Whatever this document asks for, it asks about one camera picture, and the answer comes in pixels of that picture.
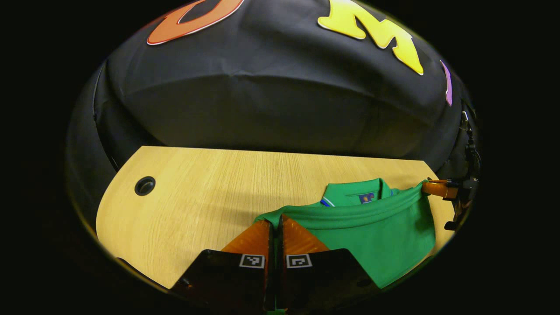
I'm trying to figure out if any black table cable grommet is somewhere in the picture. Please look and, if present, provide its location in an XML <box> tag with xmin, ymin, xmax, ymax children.
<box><xmin>134</xmin><ymin>176</ymin><xmax>156</xmax><ymax>196</ymax></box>

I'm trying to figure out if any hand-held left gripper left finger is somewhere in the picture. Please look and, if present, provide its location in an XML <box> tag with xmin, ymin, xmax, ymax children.
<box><xmin>168</xmin><ymin>219</ymin><xmax>275</xmax><ymax>312</ymax></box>

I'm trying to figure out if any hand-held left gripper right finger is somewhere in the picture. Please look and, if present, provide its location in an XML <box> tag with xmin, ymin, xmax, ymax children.
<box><xmin>278</xmin><ymin>213</ymin><xmax>381</xmax><ymax>312</ymax></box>

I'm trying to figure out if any green T-shirt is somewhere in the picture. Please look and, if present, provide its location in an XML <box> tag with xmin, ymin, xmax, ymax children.
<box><xmin>254</xmin><ymin>177</ymin><xmax>437</xmax><ymax>315</ymax></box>

